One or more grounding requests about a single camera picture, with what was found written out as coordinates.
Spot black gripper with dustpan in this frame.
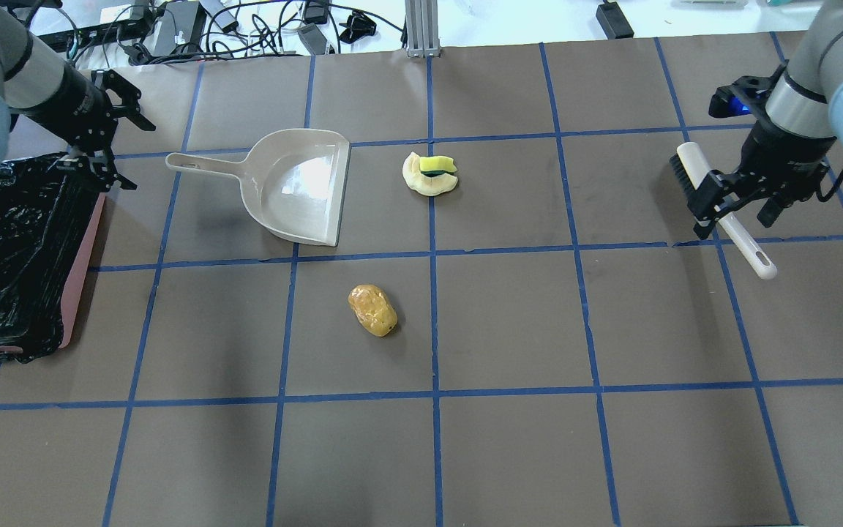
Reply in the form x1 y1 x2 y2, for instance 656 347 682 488
34 66 157 191

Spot black gripper with brush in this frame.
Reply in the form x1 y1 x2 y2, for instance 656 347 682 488
689 121 832 238

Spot beige hand brush black bristles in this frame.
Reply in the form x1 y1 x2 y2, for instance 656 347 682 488
670 141 777 280

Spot beige plastic dustpan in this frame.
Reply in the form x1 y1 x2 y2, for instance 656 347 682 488
166 129 351 247

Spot yellow-brown potato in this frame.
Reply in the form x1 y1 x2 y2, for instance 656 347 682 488
348 284 398 337

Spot silver robot arm holding brush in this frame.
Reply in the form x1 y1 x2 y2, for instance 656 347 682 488
670 1 843 239

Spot silver robot arm holding dustpan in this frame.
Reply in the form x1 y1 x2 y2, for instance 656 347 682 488
0 6 155 193

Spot bin with black trash bag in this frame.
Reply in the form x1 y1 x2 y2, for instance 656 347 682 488
0 153 100 363

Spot black power adapter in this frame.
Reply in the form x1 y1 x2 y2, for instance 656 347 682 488
595 1 634 40

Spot black power strip with cables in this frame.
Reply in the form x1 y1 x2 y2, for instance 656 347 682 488
6 1 387 66

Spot aluminium frame post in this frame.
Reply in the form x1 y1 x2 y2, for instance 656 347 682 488
405 0 442 58

